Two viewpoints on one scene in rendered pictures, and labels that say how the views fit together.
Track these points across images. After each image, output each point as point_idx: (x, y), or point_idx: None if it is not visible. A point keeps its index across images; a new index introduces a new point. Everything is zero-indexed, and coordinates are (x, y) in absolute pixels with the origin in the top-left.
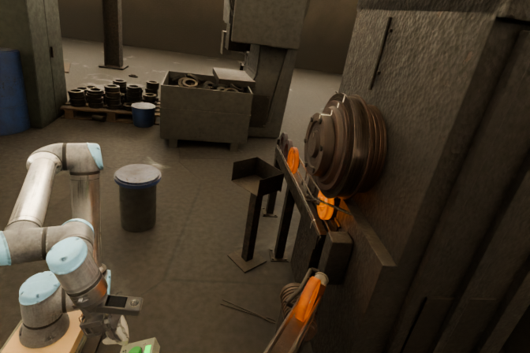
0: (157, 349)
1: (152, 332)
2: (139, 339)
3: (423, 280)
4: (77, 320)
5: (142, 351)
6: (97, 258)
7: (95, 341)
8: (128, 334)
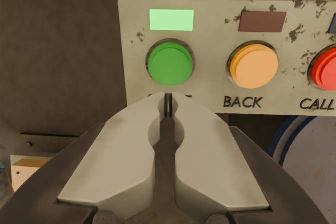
0: None
1: (36, 75)
2: (47, 90)
3: None
4: (29, 176)
5: (170, 39)
6: None
7: (53, 141)
8: (154, 98)
